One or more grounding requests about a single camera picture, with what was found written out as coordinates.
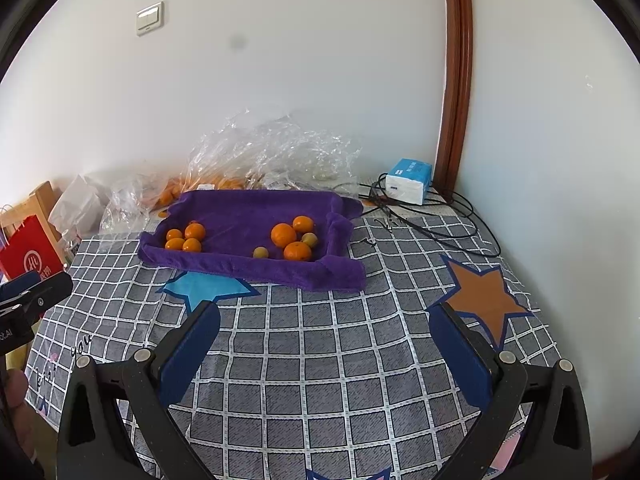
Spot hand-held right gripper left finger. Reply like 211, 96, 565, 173
56, 301, 222, 480

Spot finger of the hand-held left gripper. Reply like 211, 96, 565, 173
0, 270, 42, 302
9, 270, 74, 322

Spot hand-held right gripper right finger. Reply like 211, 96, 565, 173
428, 302, 594, 480

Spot purple towel covered tray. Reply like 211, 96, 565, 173
139, 190, 367, 292

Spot large orange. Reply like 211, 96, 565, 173
270, 223, 297, 247

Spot person's left hand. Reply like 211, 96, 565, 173
0, 367, 40, 466

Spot red paper bag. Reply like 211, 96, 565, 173
0, 215, 67, 282

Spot white plastic bag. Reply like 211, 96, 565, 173
48, 174, 109, 242

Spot grey checked tablecloth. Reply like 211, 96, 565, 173
25, 187, 558, 480

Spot bagged pile of oranges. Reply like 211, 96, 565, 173
149, 171, 247, 212

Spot blue white tissue pack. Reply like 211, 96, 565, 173
385, 158, 434, 206

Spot large clear plastic bag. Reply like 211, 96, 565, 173
187, 109, 362, 197

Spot black cable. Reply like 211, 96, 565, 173
357, 174, 504, 259

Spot brown wooden door frame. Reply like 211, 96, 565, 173
434, 0, 474, 194

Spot white light switch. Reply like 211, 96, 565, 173
135, 1, 165, 37

